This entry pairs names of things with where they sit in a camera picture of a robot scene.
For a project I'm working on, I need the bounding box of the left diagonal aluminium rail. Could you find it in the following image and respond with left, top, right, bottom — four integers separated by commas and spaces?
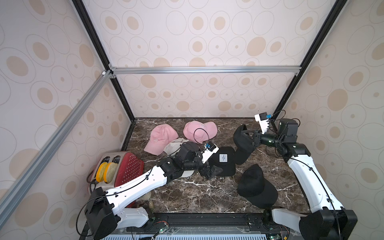
1, 70, 113, 228

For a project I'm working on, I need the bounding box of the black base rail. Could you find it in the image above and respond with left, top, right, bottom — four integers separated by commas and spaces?
79, 211, 340, 240

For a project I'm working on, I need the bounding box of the right yellow toast slice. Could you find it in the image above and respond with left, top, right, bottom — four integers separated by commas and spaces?
103, 162, 118, 184

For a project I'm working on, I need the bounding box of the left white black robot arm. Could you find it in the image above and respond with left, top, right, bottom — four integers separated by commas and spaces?
80, 142, 223, 240

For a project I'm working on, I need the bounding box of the black toaster power cable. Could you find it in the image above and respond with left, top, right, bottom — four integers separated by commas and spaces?
86, 169, 100, 196

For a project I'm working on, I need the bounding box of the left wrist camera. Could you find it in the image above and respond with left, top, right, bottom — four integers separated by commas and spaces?
202, 142, 219, 164

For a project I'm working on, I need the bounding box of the red silver toaster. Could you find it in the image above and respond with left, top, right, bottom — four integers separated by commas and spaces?
87, 152, 145, 193

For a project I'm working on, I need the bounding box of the black frame post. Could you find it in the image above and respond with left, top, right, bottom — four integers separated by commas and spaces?
273, 0, 348, 120
71, 0, 136, 122

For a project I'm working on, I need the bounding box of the small circuit board with led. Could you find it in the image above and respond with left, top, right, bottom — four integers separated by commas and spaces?
152, 221, 170, 239

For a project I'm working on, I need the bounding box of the black cap with white patch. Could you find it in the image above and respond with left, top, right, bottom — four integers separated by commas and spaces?
209, 147, 236, 177

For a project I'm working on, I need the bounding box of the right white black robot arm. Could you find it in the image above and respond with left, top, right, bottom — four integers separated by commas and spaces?
234, 114, 358, 240

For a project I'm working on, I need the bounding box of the black cap front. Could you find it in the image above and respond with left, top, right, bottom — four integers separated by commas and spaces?
237, 164, 278, 209

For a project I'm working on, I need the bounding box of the left yellow toast slice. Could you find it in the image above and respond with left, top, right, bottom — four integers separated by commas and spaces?
95, 162, 108, 183

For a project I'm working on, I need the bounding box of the pink baseball cap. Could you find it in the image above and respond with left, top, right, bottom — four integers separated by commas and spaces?
144, 124, 179, 156
183, 121, 218, 144

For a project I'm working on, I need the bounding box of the small glass jar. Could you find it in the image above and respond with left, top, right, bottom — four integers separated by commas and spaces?
140, 192, 152, 201

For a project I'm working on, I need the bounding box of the black left frame post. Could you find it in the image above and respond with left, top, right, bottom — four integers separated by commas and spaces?
71, 0, 136, 122

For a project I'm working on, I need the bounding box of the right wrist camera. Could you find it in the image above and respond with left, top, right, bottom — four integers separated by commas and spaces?
255, 112, 272, 134

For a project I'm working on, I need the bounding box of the horizontal aluminium rail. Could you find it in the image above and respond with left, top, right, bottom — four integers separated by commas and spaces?
105, 65, 301, 77

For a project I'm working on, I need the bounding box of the yellow toast slice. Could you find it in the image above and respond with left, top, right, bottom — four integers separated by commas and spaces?
103, 162, 118, 184
95, 162, 108, 183

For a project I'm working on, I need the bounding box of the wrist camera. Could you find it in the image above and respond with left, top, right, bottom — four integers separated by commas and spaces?
202, 142, 219, 164
255, 112, 272, 134

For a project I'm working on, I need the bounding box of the black right frame post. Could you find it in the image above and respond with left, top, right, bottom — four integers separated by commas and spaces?
273, 0, 348, 120

